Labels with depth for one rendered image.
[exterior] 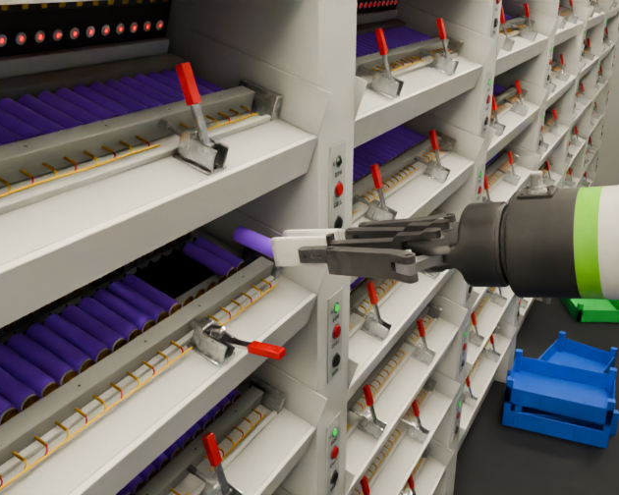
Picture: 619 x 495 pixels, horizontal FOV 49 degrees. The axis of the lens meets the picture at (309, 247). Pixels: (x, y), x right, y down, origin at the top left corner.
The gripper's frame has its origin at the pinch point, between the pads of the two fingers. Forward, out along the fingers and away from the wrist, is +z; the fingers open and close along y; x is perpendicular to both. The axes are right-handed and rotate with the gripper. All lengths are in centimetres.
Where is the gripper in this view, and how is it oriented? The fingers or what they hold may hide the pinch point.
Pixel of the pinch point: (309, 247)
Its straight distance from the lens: 69.8
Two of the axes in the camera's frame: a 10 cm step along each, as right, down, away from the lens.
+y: -4.7, 3.3, -8.2
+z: -8.7, 0.1, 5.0
